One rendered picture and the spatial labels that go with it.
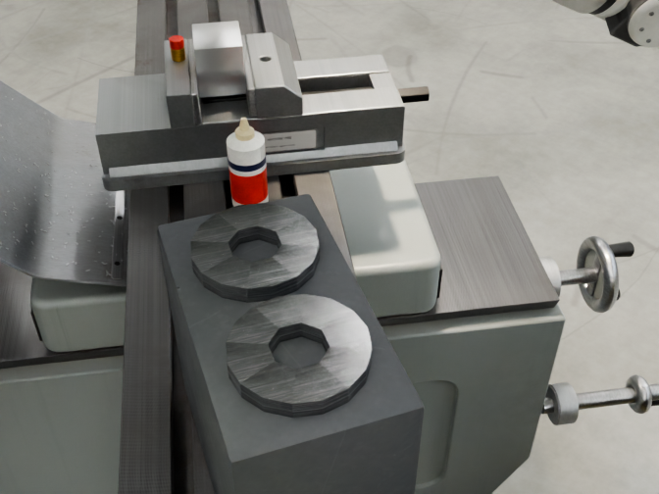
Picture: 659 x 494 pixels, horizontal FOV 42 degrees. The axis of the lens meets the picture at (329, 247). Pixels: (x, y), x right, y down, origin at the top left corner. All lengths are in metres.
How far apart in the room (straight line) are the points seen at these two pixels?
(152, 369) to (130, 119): 0.32
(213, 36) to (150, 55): 0.29
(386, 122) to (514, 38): 2.36
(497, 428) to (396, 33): 2.21
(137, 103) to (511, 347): 0.57
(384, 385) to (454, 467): 0.85
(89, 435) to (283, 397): 0.72
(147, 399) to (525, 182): 1.94
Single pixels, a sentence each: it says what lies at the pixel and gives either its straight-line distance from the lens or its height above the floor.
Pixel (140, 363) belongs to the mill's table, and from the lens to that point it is 0.80.
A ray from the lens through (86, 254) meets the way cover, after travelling 1.02.
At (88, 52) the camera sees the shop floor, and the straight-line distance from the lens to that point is 3.29.
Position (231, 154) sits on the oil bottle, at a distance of 0.90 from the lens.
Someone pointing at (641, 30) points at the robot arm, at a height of 1.12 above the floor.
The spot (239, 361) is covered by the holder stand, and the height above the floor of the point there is 1.13.
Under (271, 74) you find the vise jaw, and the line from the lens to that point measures 0.97.
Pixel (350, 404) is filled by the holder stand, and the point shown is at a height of 1.12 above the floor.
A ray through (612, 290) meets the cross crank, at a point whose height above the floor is 0.65.
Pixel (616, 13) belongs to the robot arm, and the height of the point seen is 1.13.
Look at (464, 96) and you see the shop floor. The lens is 2.95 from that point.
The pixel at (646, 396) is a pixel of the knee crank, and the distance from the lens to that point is 1.35.
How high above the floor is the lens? 1.53
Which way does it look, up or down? 42 degrees down
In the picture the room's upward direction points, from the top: straight up
